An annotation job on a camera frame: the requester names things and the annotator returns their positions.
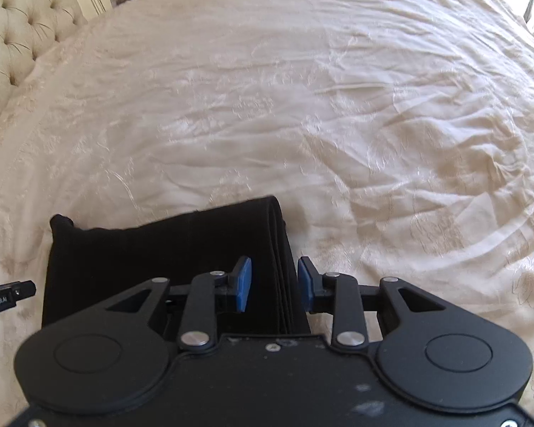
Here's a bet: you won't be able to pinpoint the black pants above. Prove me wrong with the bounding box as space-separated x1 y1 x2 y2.
42 196 310 336

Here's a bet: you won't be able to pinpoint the cream embroidered bedspread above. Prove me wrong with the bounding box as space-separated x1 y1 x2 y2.
0 0 534 414

